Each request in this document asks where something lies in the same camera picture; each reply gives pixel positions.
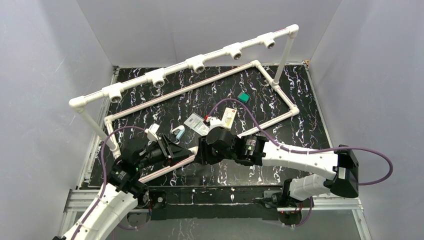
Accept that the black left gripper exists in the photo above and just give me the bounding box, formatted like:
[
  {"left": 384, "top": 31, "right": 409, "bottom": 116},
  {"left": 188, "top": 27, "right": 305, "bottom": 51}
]
[{"left": 136, "top": 134, "right": 192, "bottom": 170}]

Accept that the white PVC pipe frame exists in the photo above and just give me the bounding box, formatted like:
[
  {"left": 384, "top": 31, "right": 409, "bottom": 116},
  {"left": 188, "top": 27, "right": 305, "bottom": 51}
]
[{"left": 68, "top": 24, "right": 300, "bottom": 157}]

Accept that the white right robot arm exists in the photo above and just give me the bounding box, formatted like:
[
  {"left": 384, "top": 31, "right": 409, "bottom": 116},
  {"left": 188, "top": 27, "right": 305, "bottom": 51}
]
[{"left": 194, "top": 127, "right": 359, "bottom": 207}]

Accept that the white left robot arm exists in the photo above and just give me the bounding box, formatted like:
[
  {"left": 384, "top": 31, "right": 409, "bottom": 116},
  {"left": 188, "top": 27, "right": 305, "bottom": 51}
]
[{"left": 56, "top": 136, "right": 198, "bottom": 240}]

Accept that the light blue white stapler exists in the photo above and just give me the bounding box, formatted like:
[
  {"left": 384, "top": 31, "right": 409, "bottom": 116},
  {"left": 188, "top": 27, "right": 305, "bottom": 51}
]
[{"left": 171, "top": 125, "right": 185, "bottom": 141}]

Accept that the beige cardboard small box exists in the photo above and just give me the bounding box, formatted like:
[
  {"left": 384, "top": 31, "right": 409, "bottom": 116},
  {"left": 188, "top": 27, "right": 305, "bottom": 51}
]
[{"left": 221, "top": 107, "right": 237, "bottom": 131}]

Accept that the green small box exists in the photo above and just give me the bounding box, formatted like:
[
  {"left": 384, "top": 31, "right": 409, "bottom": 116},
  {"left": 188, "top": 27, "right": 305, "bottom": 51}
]
[{"left": 237, "top": 92, "right": 250, "bottom": 103}]

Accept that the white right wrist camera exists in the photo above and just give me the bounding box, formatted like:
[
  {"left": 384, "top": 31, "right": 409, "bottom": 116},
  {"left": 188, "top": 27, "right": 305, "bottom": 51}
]
[{"left": 204, "top": 115, "right": 223, "bottom": 130}]

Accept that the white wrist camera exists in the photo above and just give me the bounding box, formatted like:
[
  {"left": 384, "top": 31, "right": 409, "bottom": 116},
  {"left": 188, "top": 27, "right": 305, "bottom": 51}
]
[
  {"left": 204, "top": 115, "right": 223, "bottom": 130},
  {"left": 144, "top": 123, "right": 160, "bottom": 142}
]

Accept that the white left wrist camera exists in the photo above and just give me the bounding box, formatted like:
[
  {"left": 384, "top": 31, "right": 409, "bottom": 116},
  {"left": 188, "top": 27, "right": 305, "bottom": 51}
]
[{"left": 144, "top": 123, "right": 160, "bottom": 142}]

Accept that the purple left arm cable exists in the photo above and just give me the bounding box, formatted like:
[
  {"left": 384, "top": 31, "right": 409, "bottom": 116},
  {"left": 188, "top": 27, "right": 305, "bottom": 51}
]
[{"left": 69, "top": 125, "right": 148, "bottom": 240}]

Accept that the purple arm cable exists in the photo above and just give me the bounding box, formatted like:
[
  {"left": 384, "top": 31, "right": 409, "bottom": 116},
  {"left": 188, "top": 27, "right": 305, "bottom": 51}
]
[
  {"left": 207, "top": 97, "right": 394, "bottom": 186},
  {"left": 69, "top": 125, "right": 148, "bottom": 240}
]

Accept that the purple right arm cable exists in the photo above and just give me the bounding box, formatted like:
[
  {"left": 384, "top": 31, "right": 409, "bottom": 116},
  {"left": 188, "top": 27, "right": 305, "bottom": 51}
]
[{"left": 207, "top": 97, "right": 394, "bottom": 186}]

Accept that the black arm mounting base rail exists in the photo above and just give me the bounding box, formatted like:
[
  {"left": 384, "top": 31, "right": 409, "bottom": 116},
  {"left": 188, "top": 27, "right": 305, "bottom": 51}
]
[{"left": 125, "top": 185, "right": 304, "bottom": 229}]

